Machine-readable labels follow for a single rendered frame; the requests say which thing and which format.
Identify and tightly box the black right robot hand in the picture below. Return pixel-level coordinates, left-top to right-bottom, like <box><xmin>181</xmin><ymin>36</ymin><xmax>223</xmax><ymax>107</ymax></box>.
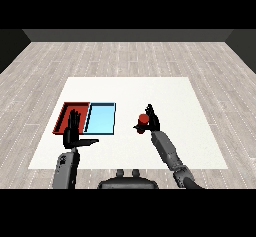
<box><xmin>132</xmin><ymin>103</ymin><xmax>161</xmax><ymax>133</ymax></box>

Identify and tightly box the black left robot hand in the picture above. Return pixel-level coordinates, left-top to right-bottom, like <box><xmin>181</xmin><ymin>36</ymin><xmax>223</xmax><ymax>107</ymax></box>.
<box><xmin>62</xmin><ymin>109</ymin><xmax>100</xmax><ymax>150</ymax></box>

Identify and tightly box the small red can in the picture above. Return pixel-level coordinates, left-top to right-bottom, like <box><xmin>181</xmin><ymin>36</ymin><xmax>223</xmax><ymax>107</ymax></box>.
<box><xmin>136</xmin><ymin>113</ymin><xmax>150</xmax><ymax>135</ymax></box>

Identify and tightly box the red shallow open box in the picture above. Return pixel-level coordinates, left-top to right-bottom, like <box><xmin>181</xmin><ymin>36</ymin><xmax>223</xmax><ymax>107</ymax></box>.
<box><xmin>52</xmin><ymin>101</ymin><xmax>92</xmax><ymax>136</ymax></box>

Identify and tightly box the light blue shallow open box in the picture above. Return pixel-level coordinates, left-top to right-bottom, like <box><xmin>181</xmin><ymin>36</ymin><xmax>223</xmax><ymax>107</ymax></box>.
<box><xmin>82</xmin><ymin>102</ymin><xmax>117</xmax><ymax>136</ymax></box>

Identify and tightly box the dark grey robot body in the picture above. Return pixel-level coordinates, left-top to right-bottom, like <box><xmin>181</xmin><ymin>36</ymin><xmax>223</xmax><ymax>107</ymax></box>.
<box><xmin>96</xmin><ymin>169</ymin><xmax>160</xmax><ymax>190</ymax></box>

